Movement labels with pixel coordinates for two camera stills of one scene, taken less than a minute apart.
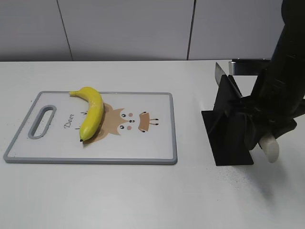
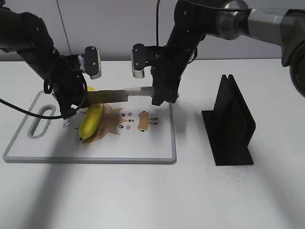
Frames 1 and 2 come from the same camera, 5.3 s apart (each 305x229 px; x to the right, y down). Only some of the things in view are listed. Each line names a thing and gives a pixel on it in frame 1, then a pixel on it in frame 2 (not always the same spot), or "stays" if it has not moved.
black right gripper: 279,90 -> 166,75
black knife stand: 225,128 stays
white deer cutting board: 137,128 stays
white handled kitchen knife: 268,144 -> 103,96
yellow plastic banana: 92,119 stays
